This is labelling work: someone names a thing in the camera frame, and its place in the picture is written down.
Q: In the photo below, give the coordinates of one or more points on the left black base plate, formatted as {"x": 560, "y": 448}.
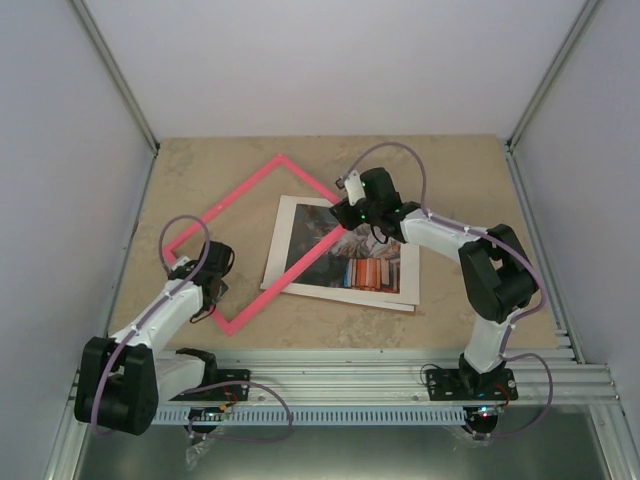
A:
{"x": 232, "y": 391}

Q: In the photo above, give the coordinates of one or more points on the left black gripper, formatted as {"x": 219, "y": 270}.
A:
{"x": 206, "y": 307}

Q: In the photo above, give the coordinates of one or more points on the grey slotted cable duct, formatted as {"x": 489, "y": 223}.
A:
{"x": 417, "y": 415}

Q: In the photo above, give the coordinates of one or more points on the brown hardboard backing board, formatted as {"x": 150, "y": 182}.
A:
{"x": 374, "y": 302}

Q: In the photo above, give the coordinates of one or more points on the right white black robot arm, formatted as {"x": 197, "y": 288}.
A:
{"x": 501, "y": 284}

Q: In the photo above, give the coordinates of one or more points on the white passe-partout mat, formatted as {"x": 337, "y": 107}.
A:
{"x": 275, "y": 267}

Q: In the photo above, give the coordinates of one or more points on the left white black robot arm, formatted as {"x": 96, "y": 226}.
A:
{"x": 122, "y": 378}

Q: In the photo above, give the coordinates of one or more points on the aluminium rail base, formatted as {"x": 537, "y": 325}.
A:
{"x": 310, "y": 377}

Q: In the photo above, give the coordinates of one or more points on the aluminium corner post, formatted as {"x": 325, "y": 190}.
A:
{"x": 91, "y": 28}
{"x": 560, "y": 60}

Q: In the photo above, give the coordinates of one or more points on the pink wooden photo frame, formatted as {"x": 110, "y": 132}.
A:
{"x": 232, "y": 327}

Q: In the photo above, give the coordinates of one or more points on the cat and books photo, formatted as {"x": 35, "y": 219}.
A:
{"x": 362, "y": 259}

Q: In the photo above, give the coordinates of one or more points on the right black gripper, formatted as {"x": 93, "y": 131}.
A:
{"x": 344, "y": 216}

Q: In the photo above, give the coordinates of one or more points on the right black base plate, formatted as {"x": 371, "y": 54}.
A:
{"x": 453, "y": 385}

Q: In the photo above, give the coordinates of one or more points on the clear plastic bag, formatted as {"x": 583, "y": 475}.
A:
{"x": 196, "y": 450}

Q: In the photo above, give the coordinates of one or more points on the right aluminium corner post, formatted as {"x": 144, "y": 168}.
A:
{"x": 560, "y": 60}

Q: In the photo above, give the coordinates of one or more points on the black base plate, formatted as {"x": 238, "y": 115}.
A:
{"x": 232, "y": 391}
{"x": 453, "y": 385}

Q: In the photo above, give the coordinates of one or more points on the left aluminium corner post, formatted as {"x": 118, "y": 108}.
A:
{"x": 91, "y": 28}

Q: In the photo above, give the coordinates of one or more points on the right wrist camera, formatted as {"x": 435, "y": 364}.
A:
{"x": 353, "y": 186}

